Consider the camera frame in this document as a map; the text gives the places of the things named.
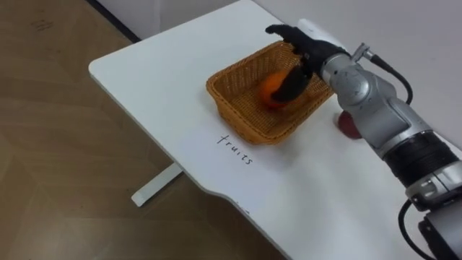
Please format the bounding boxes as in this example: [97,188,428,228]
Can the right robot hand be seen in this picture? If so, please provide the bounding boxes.
[265,18,351,103]

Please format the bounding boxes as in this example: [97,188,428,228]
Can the orange fruit soft toy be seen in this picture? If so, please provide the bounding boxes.
[258,69,291,110]

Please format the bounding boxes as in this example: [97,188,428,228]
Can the woven wicker basket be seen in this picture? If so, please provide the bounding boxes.
[206,40,334,146]

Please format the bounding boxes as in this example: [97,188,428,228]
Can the red fruit soft toy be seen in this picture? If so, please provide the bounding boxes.
[336,110,362,140]

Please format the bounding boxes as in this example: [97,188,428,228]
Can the white desk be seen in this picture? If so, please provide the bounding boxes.
[88,0,462,260]

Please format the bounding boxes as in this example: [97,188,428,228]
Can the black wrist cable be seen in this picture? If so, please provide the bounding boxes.
[351,42,414,105]

